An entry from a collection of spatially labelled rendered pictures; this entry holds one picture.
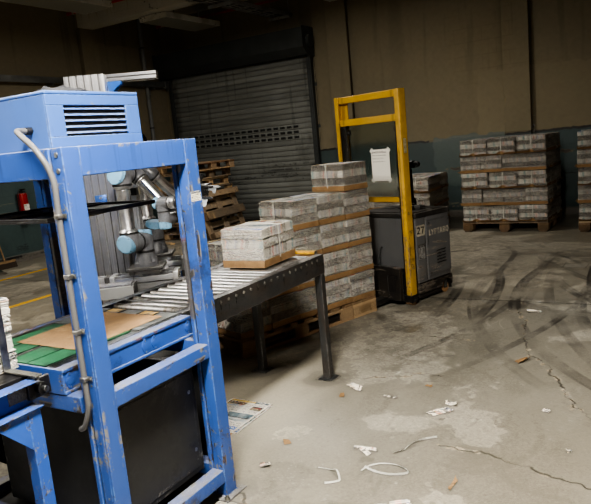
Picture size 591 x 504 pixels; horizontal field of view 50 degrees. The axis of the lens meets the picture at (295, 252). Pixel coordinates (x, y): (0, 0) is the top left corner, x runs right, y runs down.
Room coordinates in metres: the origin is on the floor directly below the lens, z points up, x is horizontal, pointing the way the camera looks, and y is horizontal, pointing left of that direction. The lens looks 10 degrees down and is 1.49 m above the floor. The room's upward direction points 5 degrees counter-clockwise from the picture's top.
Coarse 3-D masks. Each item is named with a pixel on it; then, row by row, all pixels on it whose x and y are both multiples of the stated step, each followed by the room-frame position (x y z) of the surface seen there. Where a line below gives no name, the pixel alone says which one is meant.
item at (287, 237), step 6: (246, 222) 3.95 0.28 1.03; (252, 222) 3.93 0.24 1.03; (264, 222) 3.88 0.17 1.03; (270, 222) 3.85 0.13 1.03; (276, 222) 3.83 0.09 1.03; (282, 222) 3.80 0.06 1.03; (288, 222) 3.85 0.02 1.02; (282, 228) 3.78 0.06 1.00; (288, 228) 3.84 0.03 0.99; (282, 234) 3.77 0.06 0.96; (288, 234) 3.84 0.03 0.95; (282, 240) 3.77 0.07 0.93; (288, 240) 3.84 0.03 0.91; (282, 246) 3.78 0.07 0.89; (288, 246) 3.84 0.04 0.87; (282, 252) 3.76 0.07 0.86
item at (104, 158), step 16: (112, 144) 2.26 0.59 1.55; (128, 144) 2.32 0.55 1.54; (144, 144) 2.39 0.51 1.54; (160, 144) 2.46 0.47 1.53; (176, 144) 2.54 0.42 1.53; (0, 160) 2.22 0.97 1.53; (16, 160) 2.18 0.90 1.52; (32, 160) 2.14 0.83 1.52; (80, 160) 2.13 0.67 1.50; (96, 160) 2.18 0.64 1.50; (112, 160) 2.25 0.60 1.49; (128, 160) 2.31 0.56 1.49; (144, 160) 2.38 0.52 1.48; (160, 160) 2.45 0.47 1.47; (176, 160) 2.53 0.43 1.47; (0, 176) 2.23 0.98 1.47; (16, 176) 2.18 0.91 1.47; (32, 176) 2.14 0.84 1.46
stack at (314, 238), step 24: (216, 240) 4.73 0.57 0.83; (312, 240) 4.92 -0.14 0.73; (336, 240) 5.08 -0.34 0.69; (216, 264) 4.56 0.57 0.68; (336, 264) 5.07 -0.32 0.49; (312, 288) 4.88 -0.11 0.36; (336, 288) 5.04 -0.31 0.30; (264, 312) 4.56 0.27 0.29; (288, 312) 4.70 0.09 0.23; (336, 312) 5.03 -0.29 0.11; (264, 336) 4.54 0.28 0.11
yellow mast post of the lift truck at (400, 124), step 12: (396, 96) 5.38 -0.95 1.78; (396, 108) 5.39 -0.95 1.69; (396, 120) 5.39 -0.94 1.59; (396, 132) 5.40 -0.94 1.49; (396, 144) 5.43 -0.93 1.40; (408, 156) 5.42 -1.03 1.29; (408, 168) 5.41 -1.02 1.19; (408, 180) 5.40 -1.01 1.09; (408, 192) 5.40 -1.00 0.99; (408, 204) 5.39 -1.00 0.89; (408, 216) 5.38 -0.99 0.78; (408, 228) 5.38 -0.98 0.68; (408, 240) 5.37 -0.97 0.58; (408, 252) 5.37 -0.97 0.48; (408, 264) 5.37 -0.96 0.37; (408, 276) 5.38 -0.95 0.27; (408, 288) 5.39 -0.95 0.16
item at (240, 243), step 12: (228, 228) 3.73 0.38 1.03; (240, 228) 3.68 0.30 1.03; (252, 228) 3.65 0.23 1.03; (264, 228) 3.61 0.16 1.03; (228, 240) 3.69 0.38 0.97; (240, 240) 3.65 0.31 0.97; (252, 240) 3.61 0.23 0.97; (264, 240) 3.60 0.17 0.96; (228, 252) 3.69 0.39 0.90; (240, 252) 3.65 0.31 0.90; (252, 252) 3.61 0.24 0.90; (264, 252) 3.59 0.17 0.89; (276, 252) 3.70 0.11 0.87
